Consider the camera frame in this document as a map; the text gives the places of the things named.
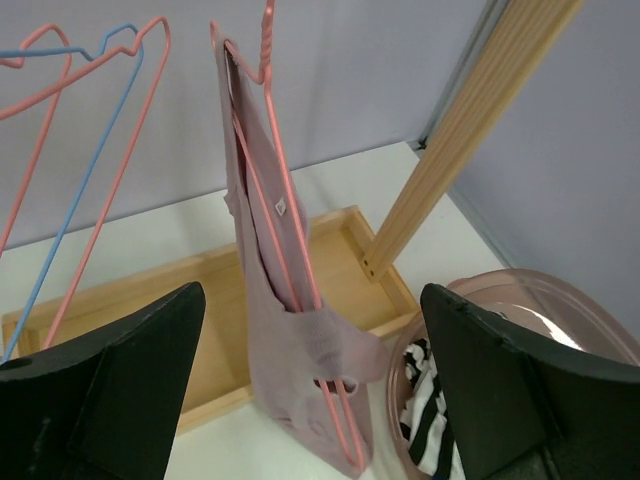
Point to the pink hanger of striped top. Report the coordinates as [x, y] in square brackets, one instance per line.
[82, 113]

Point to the wooden clothes rack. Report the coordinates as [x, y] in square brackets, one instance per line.
[353, 264]

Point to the translucent pink plastic basket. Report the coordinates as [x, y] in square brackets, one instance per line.
[534, 300]

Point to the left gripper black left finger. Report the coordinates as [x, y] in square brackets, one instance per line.
[106, 404]

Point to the blue wire hanger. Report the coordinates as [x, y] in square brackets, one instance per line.
[125, 39]

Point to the pink tank top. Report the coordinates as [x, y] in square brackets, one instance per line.
[309, 366]

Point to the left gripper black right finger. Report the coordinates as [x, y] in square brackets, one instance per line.
[523, 406]

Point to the black white striped tank top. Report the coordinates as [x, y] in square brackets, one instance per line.
[417, 409]

